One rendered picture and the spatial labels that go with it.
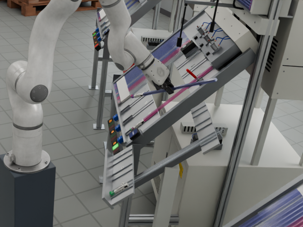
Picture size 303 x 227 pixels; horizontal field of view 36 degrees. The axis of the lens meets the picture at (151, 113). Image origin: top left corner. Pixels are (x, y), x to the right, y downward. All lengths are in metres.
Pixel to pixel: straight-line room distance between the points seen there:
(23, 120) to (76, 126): 1.86
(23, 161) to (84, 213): 0.97
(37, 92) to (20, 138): 0.24
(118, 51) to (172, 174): 0.55
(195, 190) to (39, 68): 1.04
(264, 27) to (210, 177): 0.79
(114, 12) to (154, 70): 0.33
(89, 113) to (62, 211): 1.27
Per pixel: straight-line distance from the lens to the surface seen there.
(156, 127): 2.10
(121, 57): 1.92
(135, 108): 2.34
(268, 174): 2.44
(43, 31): 1.75
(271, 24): 2.01
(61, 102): 4.05
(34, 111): 1.87
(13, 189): 1.98
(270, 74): 2.22
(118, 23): 1.89
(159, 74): 2.03
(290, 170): 2.48
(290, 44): 2.13
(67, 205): 2.90
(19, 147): 1.93
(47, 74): 1.77
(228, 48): 2.07
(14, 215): 2.05
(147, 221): 2.37
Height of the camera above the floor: 1.83
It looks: 27 degrees down
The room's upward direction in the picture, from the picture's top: 9 degrees clockwise
